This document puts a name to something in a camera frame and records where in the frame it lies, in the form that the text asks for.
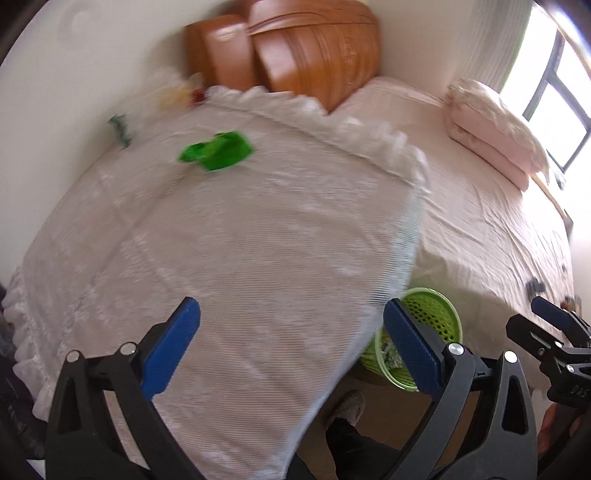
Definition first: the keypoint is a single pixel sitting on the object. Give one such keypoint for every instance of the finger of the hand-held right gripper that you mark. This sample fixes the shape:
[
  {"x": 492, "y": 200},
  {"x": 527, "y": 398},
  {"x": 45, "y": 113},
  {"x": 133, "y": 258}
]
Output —
[
  {"x": 551, "y": 310},
  {"x": 531, "y": 334}
]

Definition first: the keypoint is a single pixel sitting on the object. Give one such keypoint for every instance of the person's leg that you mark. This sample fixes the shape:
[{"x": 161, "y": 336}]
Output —
[{"x": 355, "y": 454}]

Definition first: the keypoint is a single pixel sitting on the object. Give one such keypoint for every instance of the wooden bed frame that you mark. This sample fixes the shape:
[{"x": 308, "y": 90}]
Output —
[{"x": 556, "y": 203}]

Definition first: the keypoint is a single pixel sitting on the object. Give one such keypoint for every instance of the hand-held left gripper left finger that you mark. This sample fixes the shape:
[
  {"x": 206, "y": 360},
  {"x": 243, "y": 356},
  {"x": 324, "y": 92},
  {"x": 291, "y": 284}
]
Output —
[{"x": 168, "y": 346}]

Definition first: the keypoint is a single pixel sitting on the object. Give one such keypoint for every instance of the wooden bedside cabinet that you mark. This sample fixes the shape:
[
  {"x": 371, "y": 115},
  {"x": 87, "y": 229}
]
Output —
[{"x": 221, "y": 50}]

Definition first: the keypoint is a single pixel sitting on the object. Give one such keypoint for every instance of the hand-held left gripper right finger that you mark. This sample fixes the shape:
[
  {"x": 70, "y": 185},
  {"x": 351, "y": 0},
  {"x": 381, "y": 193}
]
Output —
[{"x": 413, "y": 350}]

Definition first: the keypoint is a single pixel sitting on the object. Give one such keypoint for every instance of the small red item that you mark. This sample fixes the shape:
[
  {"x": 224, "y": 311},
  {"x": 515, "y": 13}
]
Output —
[{"x": 198, "y": 95}]

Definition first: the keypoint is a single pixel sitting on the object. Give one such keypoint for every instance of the person's shoe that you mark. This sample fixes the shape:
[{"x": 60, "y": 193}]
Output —
[{"x": 347, "y": 408}]

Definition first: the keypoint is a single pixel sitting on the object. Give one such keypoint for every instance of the pink pillows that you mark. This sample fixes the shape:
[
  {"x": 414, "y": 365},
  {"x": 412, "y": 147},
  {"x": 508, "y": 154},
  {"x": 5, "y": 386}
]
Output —
[{"x": 494, "y": 129}]

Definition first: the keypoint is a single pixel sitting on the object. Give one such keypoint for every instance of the green plastic basket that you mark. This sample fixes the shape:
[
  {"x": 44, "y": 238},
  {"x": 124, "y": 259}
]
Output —
[{"x": 429, "y": 318}]

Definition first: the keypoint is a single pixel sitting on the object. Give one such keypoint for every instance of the black jacket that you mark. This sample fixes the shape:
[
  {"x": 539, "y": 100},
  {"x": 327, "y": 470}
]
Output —
[{"x": 14, "y": 415}]

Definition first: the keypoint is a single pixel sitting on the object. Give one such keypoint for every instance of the clear plastic bag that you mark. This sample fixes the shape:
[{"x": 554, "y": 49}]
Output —
[{"x": 157, "y": 94}]

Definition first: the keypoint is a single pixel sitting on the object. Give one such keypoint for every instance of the small green wrapper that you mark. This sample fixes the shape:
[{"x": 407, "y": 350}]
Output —
[{"x": 121, "y": 129}]

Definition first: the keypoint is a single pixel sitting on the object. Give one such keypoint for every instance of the white lace tablecloth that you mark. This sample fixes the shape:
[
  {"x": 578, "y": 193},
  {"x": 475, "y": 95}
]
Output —
[{"x": 231, "y": 277}]

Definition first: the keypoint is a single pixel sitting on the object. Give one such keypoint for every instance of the carved wooden headboard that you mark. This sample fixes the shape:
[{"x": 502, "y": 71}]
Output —
[{"x": 323, "y": 46}]

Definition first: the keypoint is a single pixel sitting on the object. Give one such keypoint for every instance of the large green wrapper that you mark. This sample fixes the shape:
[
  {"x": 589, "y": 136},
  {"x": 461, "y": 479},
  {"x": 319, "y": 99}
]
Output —
[{"x": 217, "y": 150}]

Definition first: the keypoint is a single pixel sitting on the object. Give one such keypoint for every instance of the pink bed sheet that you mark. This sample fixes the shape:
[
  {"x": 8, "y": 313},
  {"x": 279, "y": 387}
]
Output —
[{"x": 485, "y": 221}]

